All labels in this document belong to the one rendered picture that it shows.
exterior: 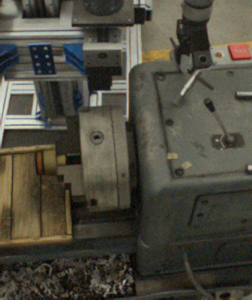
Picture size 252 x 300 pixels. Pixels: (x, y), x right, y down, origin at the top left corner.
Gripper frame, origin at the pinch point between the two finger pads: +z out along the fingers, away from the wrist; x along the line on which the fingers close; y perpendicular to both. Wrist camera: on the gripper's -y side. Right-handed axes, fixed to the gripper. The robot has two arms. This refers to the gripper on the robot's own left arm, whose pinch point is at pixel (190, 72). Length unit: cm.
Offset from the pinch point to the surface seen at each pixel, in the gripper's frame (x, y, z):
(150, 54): -12, 132, 129
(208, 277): -10, -36, 77
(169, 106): 6.6, -7.6, 4.8
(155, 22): -20, 163, 129
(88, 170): 30.5, -22.3, 10.8
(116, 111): 21.4, -5.6, 7.8
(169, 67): 4.6, 6.6, 4.7
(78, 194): 34.2, -24.8, 19.4
